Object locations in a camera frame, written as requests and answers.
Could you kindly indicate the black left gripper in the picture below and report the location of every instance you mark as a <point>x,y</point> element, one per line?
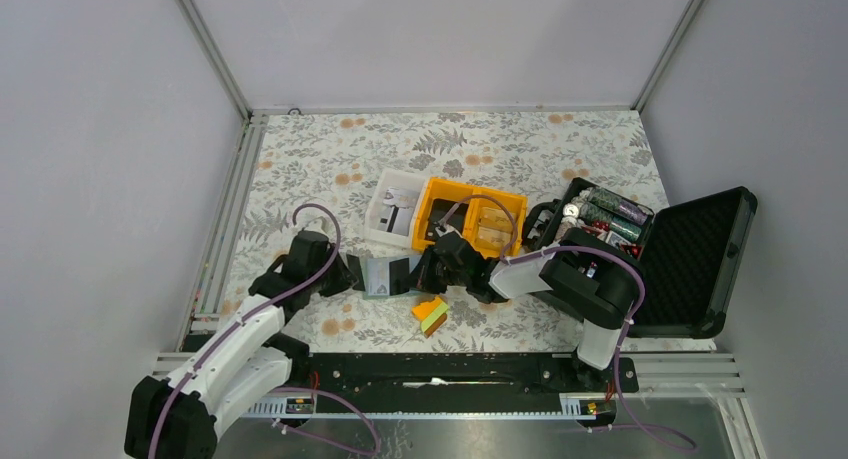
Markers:
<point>345,278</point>

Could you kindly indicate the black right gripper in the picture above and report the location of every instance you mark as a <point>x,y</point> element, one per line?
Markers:
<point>423,280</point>

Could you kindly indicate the black credit card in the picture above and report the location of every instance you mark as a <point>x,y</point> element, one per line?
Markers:
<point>399,271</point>
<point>439,208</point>

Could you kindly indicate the yellow plastic divided bin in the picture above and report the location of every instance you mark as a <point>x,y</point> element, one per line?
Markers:
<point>476,197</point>

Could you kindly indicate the green card holder wallet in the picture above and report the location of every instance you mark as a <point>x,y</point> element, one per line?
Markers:
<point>376,276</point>

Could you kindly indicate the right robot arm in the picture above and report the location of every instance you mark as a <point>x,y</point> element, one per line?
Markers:
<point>580,275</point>

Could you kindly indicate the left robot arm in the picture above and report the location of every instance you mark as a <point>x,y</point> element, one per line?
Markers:
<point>185,414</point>

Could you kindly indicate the orange green sticky notes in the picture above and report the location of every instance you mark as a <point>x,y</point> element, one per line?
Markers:
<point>430,314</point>

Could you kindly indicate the white plastic bin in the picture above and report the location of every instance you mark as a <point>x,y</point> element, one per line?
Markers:
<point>392,178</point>

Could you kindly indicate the black poker chip case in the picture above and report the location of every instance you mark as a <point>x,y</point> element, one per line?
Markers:
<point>687,255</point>

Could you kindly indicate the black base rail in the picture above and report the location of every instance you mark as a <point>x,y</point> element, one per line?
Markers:
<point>424,385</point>

